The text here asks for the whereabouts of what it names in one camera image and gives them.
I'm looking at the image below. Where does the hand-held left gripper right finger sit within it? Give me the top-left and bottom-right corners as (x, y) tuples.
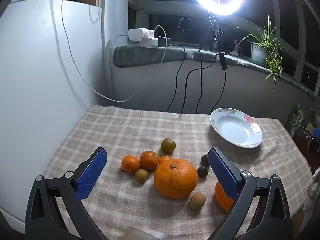
(207, 147), (293, 240)

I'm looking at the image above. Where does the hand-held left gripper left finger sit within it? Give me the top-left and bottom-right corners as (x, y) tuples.
(24, 147), (110, 240)

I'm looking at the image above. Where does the large smooth orange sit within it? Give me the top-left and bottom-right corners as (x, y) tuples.
(215, 181), (235, 212)

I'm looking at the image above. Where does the brown longan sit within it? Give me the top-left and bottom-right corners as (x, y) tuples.
(188, 194), (206, 210)
(134, 169), (149, 184)

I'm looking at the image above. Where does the white floral plate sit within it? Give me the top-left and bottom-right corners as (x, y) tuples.
(210, 107), (263, 148)

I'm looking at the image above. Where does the green-brown round fruit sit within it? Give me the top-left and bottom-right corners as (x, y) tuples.
(161, 138), (176, 154)

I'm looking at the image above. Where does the person's right hand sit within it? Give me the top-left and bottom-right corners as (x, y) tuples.
(303, 168), (320, 212)

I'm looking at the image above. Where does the beige checked tablecloth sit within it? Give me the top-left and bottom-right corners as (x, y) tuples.
(41, 105), (314, 240)

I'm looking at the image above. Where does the green snack packet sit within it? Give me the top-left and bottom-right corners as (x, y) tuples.
(287, 105), (304, 128)

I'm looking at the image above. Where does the potted spider plant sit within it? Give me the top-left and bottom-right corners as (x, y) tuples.
(235, 15), (284, 90)

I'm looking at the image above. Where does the small purple ornament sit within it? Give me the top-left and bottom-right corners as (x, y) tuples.
(230, 40), (244, 55)

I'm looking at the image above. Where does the grey windowsill cloth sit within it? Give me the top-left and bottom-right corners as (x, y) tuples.
(113, 44), (320, 98)

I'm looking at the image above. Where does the black tripod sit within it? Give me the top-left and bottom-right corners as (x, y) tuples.
(209, 10), (225, 53)

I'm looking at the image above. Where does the long white cable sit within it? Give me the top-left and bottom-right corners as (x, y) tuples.
(61, 0), (167, 103)

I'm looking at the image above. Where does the black cable with inline controller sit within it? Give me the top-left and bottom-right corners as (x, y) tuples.
(180, 51), (228, 117)

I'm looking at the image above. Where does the white bead chain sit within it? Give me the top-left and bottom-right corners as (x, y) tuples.
(89, 0), (102, 23)

